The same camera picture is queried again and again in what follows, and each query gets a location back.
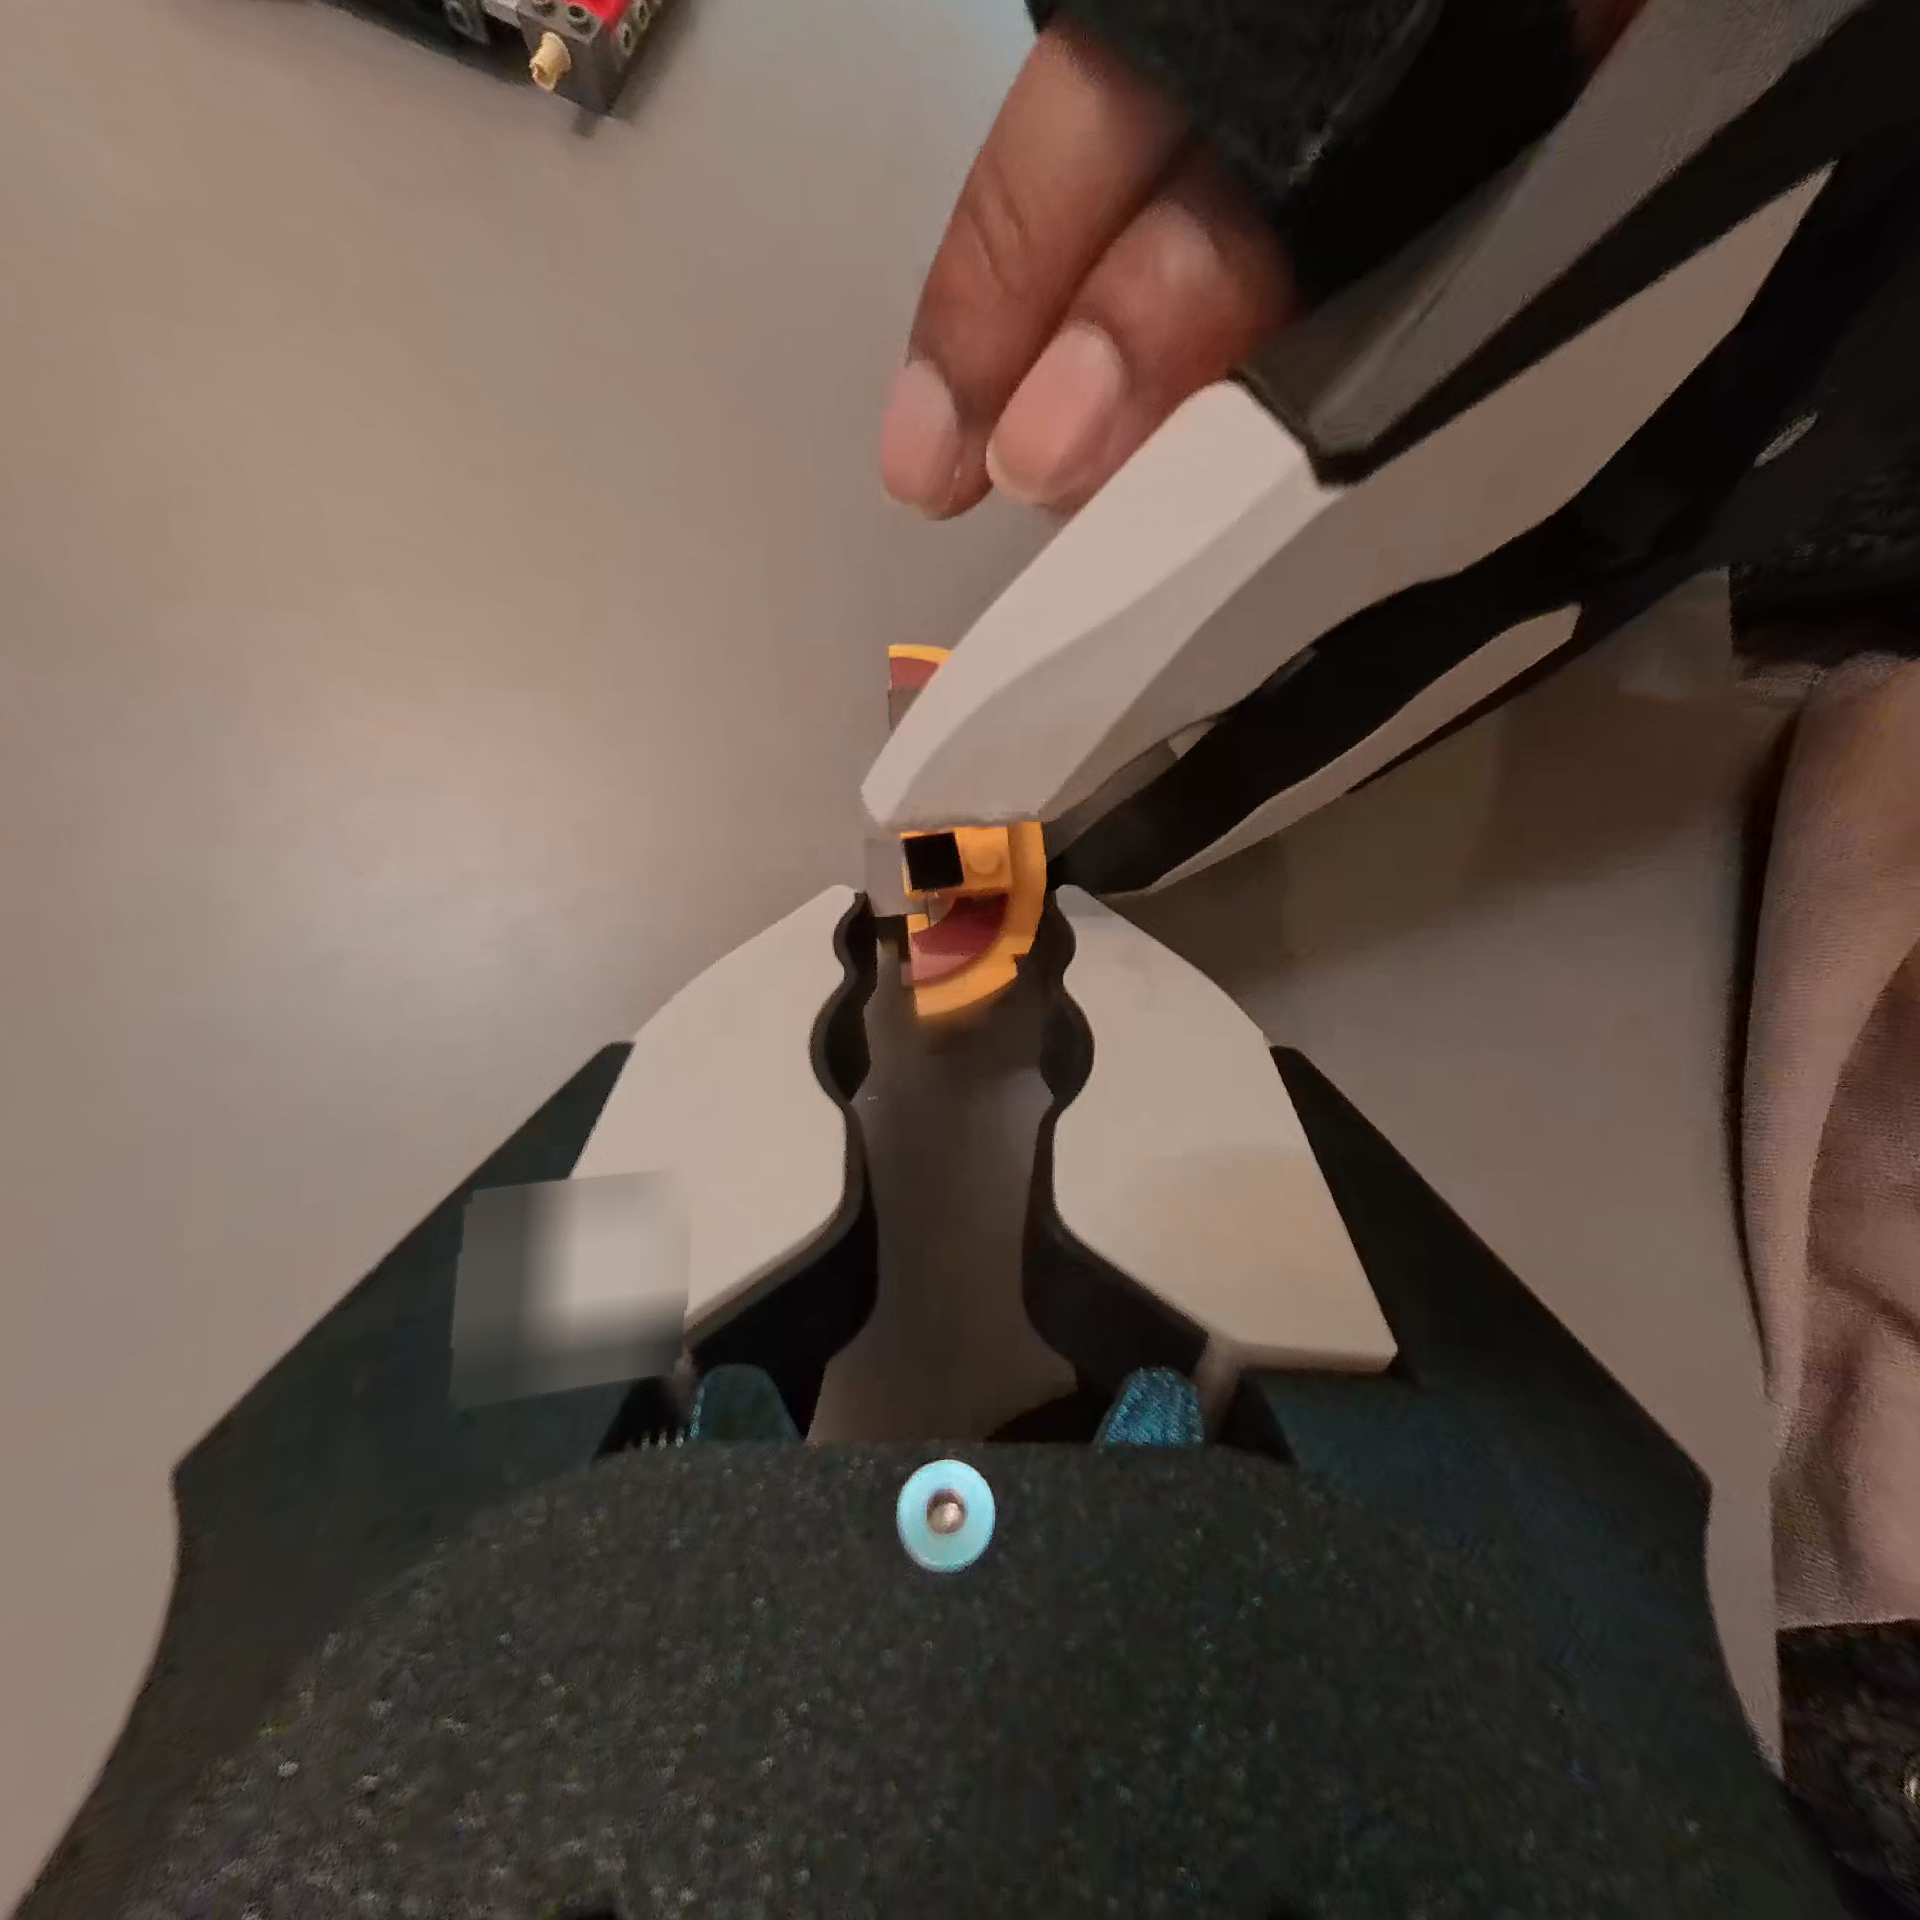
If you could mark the grey black lego car chassis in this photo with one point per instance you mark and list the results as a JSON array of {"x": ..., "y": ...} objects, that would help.
[{"x": 569, "y": 31}]

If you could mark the person's beige hoodie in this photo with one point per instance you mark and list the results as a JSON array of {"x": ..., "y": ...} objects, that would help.
[{"x": 1844, "y": 1125}]

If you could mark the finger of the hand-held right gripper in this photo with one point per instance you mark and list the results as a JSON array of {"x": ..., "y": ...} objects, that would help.
[
  {"x": 1425, "y": 721},
  {"x": 1141, "y": 629}
]

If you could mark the orange lego car front assembly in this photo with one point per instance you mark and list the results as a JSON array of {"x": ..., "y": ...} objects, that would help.
[{"x": 984, "y": 937}]

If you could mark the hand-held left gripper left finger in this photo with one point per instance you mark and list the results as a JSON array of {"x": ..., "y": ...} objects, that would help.
[{"x": 733, "y": 1079}]

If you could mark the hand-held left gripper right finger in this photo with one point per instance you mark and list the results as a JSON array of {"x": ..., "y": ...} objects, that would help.
[{"x": 1201, "y": 1185}]

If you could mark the person's right hand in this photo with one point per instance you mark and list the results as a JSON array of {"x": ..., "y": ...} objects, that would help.
[{"x": 1079, "y": 299}]

